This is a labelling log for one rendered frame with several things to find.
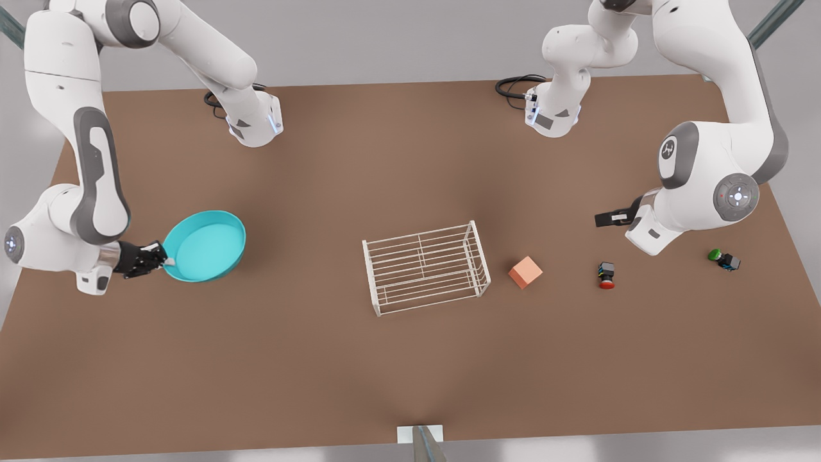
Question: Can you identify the turquoise plate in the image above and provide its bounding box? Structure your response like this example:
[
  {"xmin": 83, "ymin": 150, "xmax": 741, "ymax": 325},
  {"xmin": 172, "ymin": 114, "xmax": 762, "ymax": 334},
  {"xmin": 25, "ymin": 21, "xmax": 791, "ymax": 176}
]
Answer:
[{"xmin": 162, "ymin": 210, "xmax": 247, "ymax": 283}]

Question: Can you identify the orange cube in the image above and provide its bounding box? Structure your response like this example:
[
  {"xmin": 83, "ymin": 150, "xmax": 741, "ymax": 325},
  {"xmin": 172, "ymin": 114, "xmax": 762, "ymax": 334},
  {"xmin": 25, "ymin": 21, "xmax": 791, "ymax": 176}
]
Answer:
[{"xmin": 508, "ymin": 256, "xmax": 543, "ymax": 290}]

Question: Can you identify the black cable loop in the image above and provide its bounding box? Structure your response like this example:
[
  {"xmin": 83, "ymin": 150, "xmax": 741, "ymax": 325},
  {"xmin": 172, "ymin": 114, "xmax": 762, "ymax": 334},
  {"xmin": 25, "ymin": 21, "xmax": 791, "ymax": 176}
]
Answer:
[
  {"xmin": 204, "ymin": 83, "xmax": 267, "ymax": 120},
  {"xmin": 495, "ymin": 74, "xmax": 548, "ymax": 111}
]

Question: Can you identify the white wire shelf rack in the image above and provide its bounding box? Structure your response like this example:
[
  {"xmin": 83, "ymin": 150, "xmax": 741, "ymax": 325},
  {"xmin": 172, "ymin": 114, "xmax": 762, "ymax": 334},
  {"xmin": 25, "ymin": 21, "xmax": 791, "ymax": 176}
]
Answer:
[{"xmin": 362, "ymin": 220, "xmax": 492, "ymax": 318}]

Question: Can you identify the silver frame post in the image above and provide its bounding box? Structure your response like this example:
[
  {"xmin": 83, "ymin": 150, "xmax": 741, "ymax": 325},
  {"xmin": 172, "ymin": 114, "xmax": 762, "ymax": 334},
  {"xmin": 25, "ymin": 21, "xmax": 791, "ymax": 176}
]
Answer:
[
  {"xmin": 0, "ymin": 5, "xmax": 26, "ymax": 49},
  {"xmin": 397, "ymin": 425, "xmax": 448, "ymax": 462},
  {"xmin": 702, "ymin": 0, "xmax": 806, "ymax": 82}
]

